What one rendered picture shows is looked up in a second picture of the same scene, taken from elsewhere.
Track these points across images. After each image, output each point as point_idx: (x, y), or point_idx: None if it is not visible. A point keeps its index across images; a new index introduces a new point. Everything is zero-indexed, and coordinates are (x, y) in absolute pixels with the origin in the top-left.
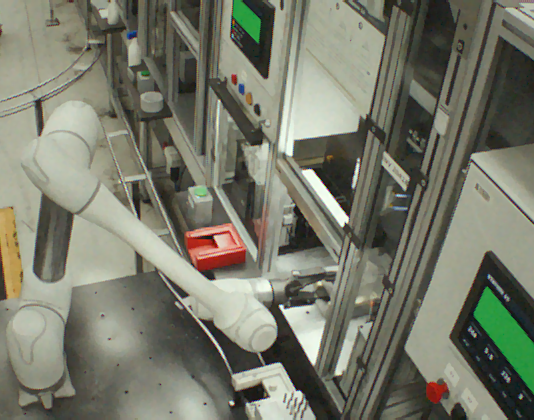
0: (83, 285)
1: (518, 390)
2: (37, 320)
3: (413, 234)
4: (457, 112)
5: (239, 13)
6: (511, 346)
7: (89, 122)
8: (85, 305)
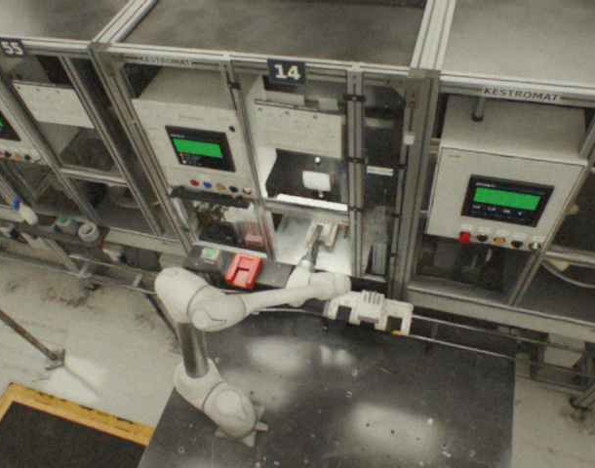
0: None
1: (517, 212)
2: (230, 394)
3: (406, 189)
4: (418, 132)
5: (186, 147)
6: (504, 200)
7: (193, 275)
8: None
